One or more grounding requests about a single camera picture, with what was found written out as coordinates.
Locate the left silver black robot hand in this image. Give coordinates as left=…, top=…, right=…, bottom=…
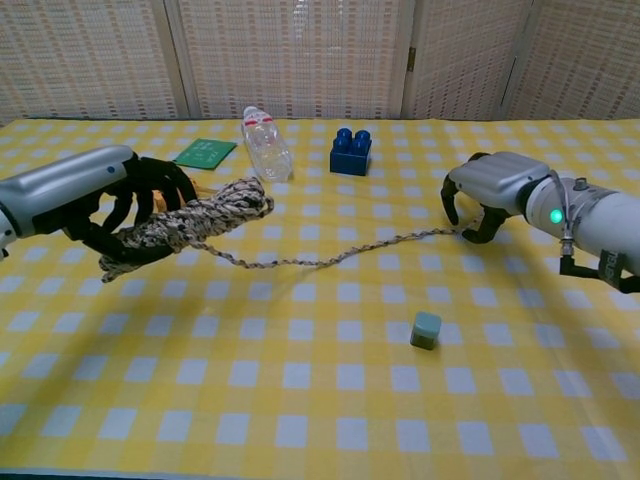
left=0, top=144, right=199, bottom=266

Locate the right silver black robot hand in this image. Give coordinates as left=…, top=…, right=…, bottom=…
left=439, top=152, right=551, bottom=245

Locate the speckled beige braided rope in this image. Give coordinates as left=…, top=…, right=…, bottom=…
left=98, top=177, right=485, bottom=285

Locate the orange tape measure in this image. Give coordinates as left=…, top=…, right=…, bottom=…
left=151, top=182, right=219, bottom=212

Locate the blue toy building block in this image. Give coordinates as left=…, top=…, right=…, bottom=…
left=328, top=127, right=373, bottom=178

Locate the green printed card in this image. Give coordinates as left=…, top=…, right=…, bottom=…
left=172, top=138, right=238, bottom=172

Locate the small grey-green cube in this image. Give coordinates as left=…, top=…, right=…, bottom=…
left=409, top=310, right=443, bottom=351

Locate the clear plastic water bottle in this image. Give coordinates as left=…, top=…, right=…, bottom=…
left=241, top=105, right=295, bottom=182

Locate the beige woven folding screen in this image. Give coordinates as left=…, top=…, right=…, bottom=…
left=0, top=0, right=640, bottom=122

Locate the yellow white checkered tablecloth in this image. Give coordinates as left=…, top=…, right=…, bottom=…
left=0, top=118, right=640, bottom=477

